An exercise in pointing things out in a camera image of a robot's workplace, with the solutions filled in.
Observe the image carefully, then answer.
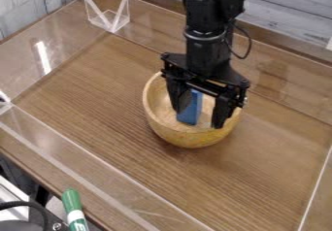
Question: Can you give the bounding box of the clear acrylic corner bracket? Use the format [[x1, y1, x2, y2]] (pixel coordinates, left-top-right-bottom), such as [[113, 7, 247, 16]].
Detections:
[[84, 0, 129, 33]]

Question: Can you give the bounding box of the blue rectangular block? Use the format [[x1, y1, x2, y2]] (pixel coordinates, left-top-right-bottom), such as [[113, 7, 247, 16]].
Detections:
[[176, 89, 202, 125]]

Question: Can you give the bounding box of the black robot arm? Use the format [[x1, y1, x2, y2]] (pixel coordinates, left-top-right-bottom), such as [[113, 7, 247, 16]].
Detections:
[[160, 0, 250, 129]]

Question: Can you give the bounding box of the brown wooden bowl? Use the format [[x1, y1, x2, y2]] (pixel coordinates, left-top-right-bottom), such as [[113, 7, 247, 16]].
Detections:
[[141, 73, 240, 149]]

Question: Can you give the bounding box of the clear acrylic tray wall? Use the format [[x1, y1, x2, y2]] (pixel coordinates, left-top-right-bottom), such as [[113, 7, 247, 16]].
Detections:
[[0, 103, 212, 231]]

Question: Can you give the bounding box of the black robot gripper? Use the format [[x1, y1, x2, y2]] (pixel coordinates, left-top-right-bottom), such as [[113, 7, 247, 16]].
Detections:
[[160, 33, 250, 129]]

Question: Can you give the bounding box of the green white marker pen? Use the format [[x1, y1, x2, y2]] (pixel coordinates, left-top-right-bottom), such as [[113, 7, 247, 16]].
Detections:
[[61, 188, 89, 231]]

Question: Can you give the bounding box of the black cable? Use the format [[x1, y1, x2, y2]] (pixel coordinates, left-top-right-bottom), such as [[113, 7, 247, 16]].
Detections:
[[0, 201, 48, 231]]

